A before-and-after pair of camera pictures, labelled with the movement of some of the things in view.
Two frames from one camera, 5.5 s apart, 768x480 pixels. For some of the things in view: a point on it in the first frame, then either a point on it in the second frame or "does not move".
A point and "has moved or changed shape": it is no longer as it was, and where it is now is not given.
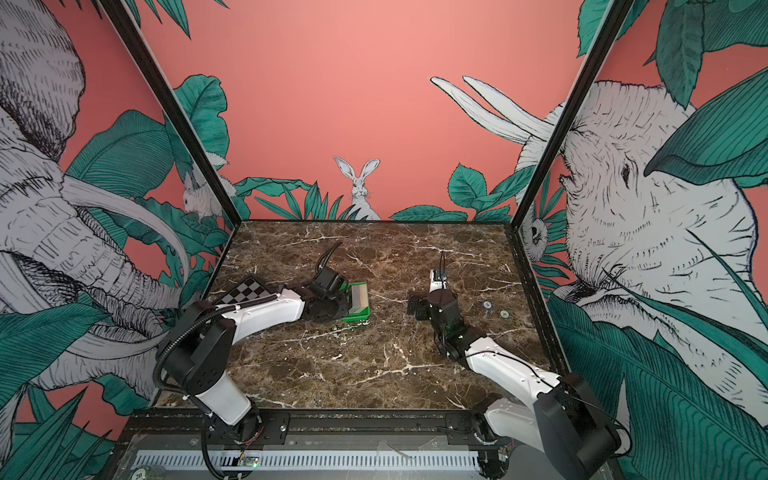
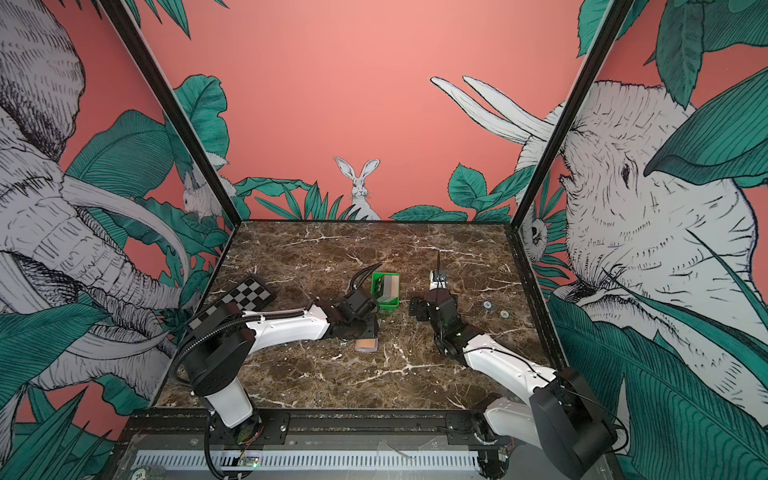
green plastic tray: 355,317 has moved or changed shape
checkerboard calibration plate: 249,289 does not move
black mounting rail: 314,430 does not move
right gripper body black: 428,312 does not move
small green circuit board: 251,461 does not move
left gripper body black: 336,308 -> 368,329
